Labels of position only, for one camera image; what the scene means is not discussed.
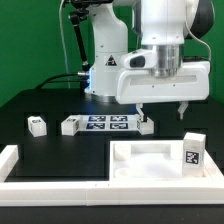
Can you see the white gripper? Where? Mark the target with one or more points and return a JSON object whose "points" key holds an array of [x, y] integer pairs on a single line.
{"points": [[159, 75]]}

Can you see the white square tabletop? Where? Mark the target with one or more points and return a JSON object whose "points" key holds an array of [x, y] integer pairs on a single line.
{"points": [[153, 160]]}

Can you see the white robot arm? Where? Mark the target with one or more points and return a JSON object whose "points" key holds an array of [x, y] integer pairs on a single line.
{"points": [[125, 26]]}

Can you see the AprilTag marker sheet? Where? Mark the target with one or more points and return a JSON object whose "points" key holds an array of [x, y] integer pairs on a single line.
{"points": [[108, 123]]}

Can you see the white U-shaped obstacle fence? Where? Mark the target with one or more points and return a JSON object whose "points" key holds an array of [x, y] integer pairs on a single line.
{"points": [[91, 193]]}

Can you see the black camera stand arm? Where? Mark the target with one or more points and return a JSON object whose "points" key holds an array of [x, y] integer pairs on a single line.
{"points": [[80, 14]]}

